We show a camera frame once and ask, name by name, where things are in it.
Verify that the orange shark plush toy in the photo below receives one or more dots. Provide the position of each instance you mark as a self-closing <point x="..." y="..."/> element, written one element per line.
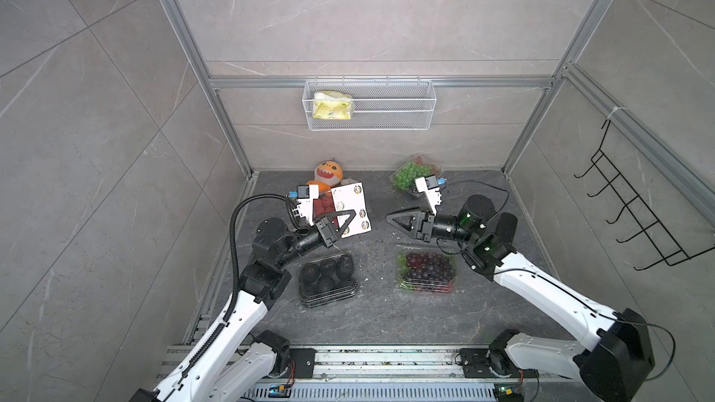
<point x="327" y="175"/>

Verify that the black hook rack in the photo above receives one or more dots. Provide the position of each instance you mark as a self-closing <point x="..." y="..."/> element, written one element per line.
<point x="668" y="249"/>

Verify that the white sticker sheet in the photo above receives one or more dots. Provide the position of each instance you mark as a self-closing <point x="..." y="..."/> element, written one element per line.
<point x="352" y="197"/>

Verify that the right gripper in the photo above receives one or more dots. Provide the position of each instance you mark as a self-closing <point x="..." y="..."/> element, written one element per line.
<point x="422" y="222"/>

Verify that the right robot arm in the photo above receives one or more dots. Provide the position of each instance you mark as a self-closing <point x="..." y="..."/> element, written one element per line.
<point x="610" y="352"/>

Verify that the black oval object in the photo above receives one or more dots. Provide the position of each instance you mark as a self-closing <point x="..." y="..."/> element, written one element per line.
<point x="506" y="228"/>

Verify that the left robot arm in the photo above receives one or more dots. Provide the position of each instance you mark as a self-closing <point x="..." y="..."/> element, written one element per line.
<point x="205" y="375"/>

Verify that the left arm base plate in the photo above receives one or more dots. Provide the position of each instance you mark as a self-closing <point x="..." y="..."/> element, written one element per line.
<point x="298" y="363"/>

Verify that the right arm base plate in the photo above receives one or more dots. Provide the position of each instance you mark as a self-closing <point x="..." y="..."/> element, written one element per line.
<point x="483" y="362"/>

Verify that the yellow packet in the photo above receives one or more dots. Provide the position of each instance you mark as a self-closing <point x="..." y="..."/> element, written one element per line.
<point x="332" y="105"/>

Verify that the green grape box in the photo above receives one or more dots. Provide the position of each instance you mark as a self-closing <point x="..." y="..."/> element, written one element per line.
<point x="416" y="166"/>

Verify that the strawberry box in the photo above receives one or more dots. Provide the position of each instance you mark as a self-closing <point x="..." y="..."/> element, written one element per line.
<point x="323" y="204"/>

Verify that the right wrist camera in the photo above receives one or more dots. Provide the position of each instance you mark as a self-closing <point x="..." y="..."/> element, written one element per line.
<point x="430" y="186"/>

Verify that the white wire basket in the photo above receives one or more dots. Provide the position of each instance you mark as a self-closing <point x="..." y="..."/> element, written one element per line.
<point x="385" y="104"/>

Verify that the black fruit box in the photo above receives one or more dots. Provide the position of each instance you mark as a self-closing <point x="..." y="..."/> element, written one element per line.
<point x="327" y="281"/>

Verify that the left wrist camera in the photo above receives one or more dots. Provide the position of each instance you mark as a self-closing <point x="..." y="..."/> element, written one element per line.
<point x="300" y="203"/>

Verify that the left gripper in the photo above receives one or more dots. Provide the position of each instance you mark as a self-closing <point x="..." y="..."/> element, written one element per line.
<point x="329" y="236"/>

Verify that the purple grape box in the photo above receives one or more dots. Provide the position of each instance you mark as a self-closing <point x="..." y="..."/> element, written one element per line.
<point x="427" y="270"/>

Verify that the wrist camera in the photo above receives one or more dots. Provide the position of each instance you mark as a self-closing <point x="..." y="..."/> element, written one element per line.
<point x="430" y="186"/>
<point x="300" y="203"/>

